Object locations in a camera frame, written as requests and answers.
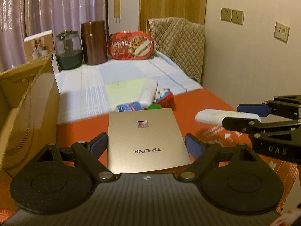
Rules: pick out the small green capped bottle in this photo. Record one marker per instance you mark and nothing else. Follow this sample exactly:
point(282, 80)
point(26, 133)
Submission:
point(154, 106)

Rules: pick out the white product box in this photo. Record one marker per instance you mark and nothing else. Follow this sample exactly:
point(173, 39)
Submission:
point(38, 47)

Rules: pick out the white stick device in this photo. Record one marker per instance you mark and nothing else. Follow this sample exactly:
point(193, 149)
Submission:
point(209, 116)

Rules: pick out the yellow hanging strip ornament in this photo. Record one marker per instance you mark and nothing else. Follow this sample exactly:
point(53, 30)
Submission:
point(117, 2)

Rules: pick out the blue plaid cloth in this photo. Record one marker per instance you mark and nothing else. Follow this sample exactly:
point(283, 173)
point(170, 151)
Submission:
point(94, 87)

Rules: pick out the pink patterned cloth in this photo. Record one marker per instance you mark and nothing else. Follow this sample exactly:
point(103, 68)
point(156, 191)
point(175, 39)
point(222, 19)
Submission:
point(288, 219)

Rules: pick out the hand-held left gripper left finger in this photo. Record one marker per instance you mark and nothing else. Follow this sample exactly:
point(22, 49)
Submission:
point(100, 143)

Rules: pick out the red cartoon toy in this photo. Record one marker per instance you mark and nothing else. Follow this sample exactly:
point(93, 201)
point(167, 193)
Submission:
point(165, 98)

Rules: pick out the beige quilted chair cover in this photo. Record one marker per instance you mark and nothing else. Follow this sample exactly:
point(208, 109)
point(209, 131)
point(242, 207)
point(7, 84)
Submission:
point(181, 44)

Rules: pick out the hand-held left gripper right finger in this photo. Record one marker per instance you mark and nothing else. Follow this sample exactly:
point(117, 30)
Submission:
point(192, 146)

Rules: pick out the wooden door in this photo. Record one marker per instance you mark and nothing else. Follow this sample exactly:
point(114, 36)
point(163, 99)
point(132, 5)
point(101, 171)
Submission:
point(171, 0)

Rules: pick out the red oval food package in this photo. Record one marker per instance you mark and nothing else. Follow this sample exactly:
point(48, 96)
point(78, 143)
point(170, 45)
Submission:
point(120, 49)

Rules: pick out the brown cylindrical canister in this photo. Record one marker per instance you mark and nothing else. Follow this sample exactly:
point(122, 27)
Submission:
point(94, 44)

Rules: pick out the clear box with blue label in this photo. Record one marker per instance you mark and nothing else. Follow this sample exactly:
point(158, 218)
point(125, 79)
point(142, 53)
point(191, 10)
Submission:
point(129, 107)

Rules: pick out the beige wall socket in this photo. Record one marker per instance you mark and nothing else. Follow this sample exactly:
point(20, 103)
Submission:
point(281, 31)
point(237, 16)
point(226, 14)

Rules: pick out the white oblong plastic device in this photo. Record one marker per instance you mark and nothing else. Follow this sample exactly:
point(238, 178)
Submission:
point(148, 93)

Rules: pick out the brown cardboard box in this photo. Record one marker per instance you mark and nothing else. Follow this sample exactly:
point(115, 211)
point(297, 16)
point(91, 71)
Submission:
point(30, 113)

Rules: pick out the green glass jar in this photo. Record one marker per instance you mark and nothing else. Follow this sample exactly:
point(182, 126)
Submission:
point(69, 56)

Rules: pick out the gold square device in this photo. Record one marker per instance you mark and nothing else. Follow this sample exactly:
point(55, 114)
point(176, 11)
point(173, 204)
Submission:
point(145, 134)

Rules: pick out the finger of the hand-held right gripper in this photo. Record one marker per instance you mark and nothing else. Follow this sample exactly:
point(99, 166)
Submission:
point(237, 122)
point(252, 108)

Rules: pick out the mauve patterned curtain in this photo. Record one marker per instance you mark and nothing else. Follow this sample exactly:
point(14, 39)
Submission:
point(47, 4)

